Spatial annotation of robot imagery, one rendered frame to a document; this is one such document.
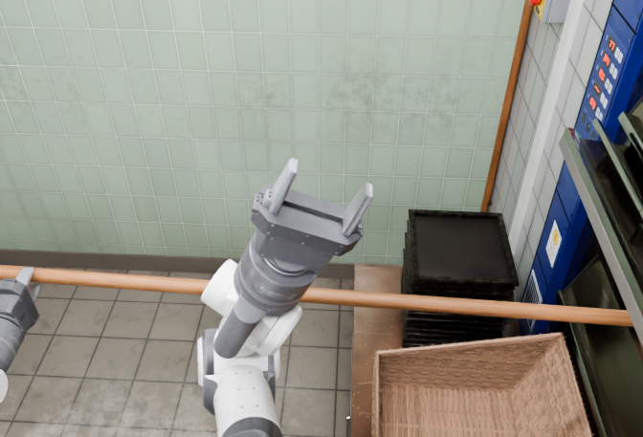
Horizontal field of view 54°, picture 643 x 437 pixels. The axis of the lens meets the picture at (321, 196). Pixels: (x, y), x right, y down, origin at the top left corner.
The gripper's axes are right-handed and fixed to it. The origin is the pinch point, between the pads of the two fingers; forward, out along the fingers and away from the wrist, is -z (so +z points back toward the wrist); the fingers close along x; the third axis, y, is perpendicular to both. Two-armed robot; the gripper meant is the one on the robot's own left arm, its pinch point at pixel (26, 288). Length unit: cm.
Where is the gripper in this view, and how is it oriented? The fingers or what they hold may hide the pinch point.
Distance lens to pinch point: 139.9
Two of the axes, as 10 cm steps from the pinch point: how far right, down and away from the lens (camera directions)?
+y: 10.0, 0.5, -0.6
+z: -0.8, 6.3, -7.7
